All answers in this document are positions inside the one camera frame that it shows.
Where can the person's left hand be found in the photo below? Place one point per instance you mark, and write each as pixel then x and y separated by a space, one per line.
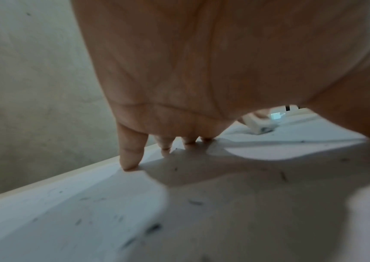
pixel 220 56

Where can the white paper sheet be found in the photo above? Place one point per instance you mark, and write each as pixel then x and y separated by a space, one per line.
pixel 91 225

